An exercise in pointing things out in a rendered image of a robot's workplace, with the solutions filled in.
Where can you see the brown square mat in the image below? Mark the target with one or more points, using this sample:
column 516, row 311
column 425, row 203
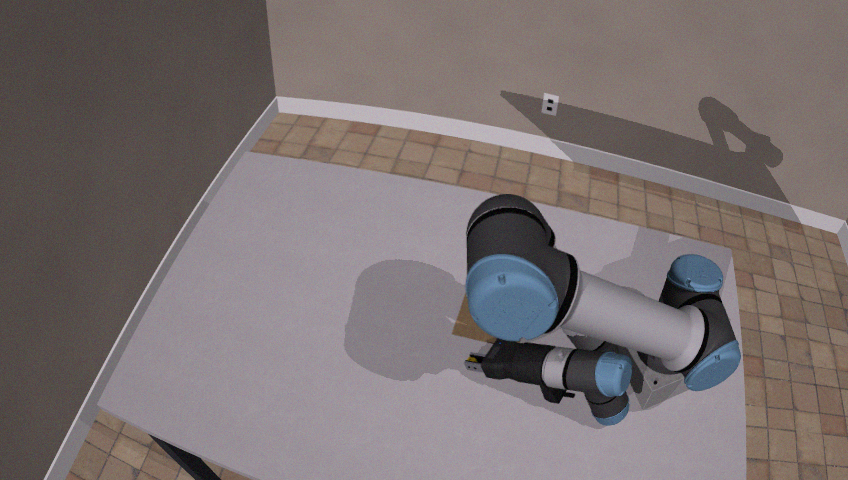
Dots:
column 466, row 327

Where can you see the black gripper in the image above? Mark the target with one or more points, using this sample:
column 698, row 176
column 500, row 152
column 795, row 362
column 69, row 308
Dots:
column 532, row 363

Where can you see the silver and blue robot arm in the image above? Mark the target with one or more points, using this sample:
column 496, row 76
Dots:
column 513, row 271

